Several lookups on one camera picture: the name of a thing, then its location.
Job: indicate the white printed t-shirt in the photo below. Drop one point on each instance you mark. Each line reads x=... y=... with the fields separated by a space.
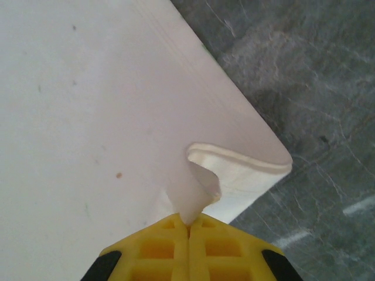
x=88 y=117

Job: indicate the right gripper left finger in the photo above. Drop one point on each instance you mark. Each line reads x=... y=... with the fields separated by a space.
x=152 y=251

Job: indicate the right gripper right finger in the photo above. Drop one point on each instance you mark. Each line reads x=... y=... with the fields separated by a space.
x=228 y=251

